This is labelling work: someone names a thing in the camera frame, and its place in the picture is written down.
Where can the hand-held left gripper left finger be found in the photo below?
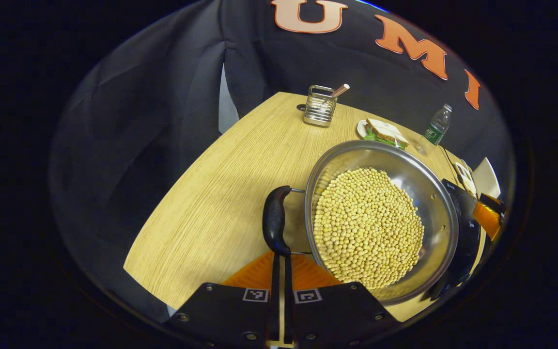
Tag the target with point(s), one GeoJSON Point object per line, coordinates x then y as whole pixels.
{"type": "Point", "coordinates": [275, 300]}

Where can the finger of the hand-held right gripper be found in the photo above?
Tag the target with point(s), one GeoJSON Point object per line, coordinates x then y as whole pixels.
{"type": "Point", "coordinates": [486, 219]}

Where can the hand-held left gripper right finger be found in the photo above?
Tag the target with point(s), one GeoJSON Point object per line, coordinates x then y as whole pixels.
{"type": "Point", "coordinates": [288, 300]}

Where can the black induction cooktop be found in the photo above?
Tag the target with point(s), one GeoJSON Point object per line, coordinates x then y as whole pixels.
{"type": "Point", "coordinates": [468, 237]}

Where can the pile of soybeans in pot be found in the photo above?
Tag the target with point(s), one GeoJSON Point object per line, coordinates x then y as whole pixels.
{"type": "Point", "coordinates": [366, 228]}

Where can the white divided bean tray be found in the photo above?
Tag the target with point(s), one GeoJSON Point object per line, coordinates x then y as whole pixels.
{"type": "Point", "coordinates": [465, 177]}

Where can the clear plastic water bottle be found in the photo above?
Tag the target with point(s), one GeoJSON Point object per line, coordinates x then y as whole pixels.
{"type": "Point", "coordinates": [435, 131]}

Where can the sandwich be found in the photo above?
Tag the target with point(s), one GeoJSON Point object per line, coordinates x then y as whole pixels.
{"type": "Point", "coordinates": [385, 131]}

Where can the small white plate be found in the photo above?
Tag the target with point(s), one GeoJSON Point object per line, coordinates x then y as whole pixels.
{"type": "Point", "coordinates": [361, 128]}

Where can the copper coloured straw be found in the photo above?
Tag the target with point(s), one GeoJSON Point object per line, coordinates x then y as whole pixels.
{"type": "Point", "coordinates": [339, 90]}

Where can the black backdrop cloth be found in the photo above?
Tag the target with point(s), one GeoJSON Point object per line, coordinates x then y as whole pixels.
{"type": "Point", "coordinates": [138, 145]}

